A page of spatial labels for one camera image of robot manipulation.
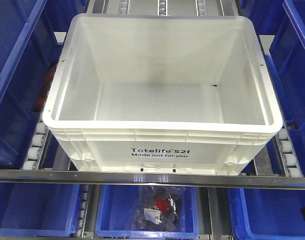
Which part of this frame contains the white roller track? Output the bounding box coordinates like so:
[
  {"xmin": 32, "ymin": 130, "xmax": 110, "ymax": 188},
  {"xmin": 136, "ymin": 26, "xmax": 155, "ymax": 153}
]
[
  {"xmin": 21, "ymin": 121, "xmax": 49, "ymax": 171},
  {"xmin": 275, "ymin": 128, "xmax": 304, "ymax": 178}
]

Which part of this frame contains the blue bin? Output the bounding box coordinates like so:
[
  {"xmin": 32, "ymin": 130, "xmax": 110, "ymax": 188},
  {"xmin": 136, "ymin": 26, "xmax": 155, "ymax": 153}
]
[
  {"xmin": 264, "ymin": 0, "xmax": 305, "ymax": 176},
  {"xmin": 0, "ymin": 0, "xmax": 57, "ymax": 168},
  {"xmin": 0, "ymin": 182, "xmax": 82, "ymax": 237},
  {"xmin": 95, "ymin": 185, "xmax": 199, "ymax": 240},
  {"xmin": 227, "ymin": 188, "xmax": 305, "ymax": 240}
]

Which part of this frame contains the blue bin lower right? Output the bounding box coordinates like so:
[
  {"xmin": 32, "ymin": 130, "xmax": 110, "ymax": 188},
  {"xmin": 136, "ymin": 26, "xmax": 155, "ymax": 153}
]
[{"xmin": 227, "ymin": 188, "xmax": 305, "ymax": 240}]

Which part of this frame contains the white plastic Totelife tote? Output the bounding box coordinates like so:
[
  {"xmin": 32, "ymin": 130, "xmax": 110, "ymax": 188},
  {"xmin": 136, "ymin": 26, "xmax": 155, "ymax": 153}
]
[{"xmin": 42, "ymin": 13, "xmax": 283, "ymax": 176}]

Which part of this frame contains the left white roller track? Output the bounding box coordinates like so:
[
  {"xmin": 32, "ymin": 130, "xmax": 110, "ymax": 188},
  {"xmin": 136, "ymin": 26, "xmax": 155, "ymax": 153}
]
[{"xmin": 21, "ymin": 121, "xmax": 49, "ymax": 171}]

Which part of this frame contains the blue bin upper right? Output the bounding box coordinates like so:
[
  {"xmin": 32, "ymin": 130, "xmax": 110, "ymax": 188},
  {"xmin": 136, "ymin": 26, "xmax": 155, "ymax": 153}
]
[{"xmin": 264, "ymin": 0, "xmax": 305, "ymax": 176}]

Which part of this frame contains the bagged black red item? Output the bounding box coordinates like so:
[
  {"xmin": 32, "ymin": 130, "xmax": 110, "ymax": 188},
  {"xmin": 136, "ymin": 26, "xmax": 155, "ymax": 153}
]
[{"xmin": 129, "ymin": 185, "xmax": 187, "ymax": 232}]

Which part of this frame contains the blue bin lower left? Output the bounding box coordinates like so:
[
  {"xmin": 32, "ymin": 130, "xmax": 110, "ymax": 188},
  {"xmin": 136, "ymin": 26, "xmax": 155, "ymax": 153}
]
[{"xmin": 0, "ymin": 182, "xmax": 82, "ymax": 237}]

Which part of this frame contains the blue bin lower middle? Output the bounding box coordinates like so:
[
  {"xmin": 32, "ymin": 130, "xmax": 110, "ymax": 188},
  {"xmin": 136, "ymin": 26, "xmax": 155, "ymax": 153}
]
[{"xmin": 95, "ymin": 185, "xmax": 199, "ymax": 240}]

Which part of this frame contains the right white roller track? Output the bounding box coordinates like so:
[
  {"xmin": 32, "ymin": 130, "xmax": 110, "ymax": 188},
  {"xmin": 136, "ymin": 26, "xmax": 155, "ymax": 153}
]
[{"xmin": 275, "ymin": 128, "xmax": 304, "ymax": 178}]

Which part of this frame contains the blue bin upper left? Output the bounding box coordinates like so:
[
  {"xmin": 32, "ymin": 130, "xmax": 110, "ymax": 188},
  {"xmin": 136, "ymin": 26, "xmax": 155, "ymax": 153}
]
[{"xmin": 0, "ymin": 0, "xmax": 57, "ymax": 168}]

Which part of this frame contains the steel shelf front rail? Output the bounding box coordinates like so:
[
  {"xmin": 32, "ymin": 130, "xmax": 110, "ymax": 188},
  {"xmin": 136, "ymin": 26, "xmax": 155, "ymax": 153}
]
[{"xmin": 0, "ymin": 169, "xmax": 305, "ymax": 190}]

